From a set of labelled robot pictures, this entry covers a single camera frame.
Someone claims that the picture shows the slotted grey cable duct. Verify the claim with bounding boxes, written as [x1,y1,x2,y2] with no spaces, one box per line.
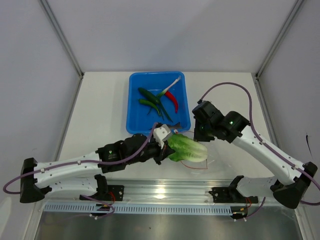
[43,202,233,216]

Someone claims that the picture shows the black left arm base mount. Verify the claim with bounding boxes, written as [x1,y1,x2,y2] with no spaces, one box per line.
[79,174,125,202]

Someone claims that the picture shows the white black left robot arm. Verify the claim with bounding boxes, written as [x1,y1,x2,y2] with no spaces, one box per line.
[19,133,175,204]

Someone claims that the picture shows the clear zip bag orange zipper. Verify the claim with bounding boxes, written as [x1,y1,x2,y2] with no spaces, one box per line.
[173,130,217,171]

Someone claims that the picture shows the aluminium frame rail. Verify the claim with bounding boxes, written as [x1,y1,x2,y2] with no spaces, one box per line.
[45,178,231,205]

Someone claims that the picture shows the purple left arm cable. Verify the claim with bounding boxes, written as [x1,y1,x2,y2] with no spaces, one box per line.
[2,121,162,195]

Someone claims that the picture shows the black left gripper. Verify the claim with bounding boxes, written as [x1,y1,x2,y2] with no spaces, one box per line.
[126,136,175,165]

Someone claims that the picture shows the red toy chili pepper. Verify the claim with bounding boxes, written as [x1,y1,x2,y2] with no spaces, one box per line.
[164,91,179,114]

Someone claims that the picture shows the toy napa cabbage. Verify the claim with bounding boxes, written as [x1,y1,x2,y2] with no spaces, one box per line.
[167,134,208,163]

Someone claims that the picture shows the small green toy pepper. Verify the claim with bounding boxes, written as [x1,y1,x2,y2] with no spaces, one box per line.
[138,99,161,116]

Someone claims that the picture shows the toy green onion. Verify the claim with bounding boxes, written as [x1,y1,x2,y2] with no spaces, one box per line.
[156,76,181,122]

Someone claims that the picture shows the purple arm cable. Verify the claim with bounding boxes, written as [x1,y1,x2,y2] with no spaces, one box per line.
[2,121,162,195]
[199,81,320,206]

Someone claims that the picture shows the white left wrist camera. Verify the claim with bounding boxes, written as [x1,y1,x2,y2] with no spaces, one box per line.
[153,124,172,149]

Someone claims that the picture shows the blue plastic bin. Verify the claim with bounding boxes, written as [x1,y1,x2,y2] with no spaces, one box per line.
[126,71,191,134]

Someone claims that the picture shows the grey toy fish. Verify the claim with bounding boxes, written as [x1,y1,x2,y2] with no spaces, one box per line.
[155,122,182,132]

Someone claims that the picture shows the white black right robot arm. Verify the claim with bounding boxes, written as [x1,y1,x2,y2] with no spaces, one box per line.
[192,100,318,209]

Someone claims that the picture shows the dark green toy cucumber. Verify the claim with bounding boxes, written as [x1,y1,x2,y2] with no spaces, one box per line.
[138,87,160,105]

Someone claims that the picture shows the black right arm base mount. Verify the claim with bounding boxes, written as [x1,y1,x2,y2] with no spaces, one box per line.
[208,175,259,204]

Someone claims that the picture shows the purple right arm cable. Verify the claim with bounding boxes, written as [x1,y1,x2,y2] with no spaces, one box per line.
[199,81,320,206]

